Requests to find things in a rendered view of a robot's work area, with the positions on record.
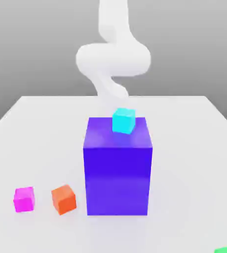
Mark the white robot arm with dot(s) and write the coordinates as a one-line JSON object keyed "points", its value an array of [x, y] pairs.
{"points": [[113, 59]]}

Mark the small cyan cube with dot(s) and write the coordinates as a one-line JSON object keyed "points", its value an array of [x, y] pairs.
{"points": [[123, 121]]}

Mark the small orange cube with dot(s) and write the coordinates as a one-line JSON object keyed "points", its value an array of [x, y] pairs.
{"points": [[64, 200]]}

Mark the small magenta cube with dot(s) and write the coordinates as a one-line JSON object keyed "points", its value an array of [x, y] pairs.
{"points": [[24, 200]]}

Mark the large purple box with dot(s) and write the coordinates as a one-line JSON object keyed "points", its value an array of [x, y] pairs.
{"points": [[117, 177]]}

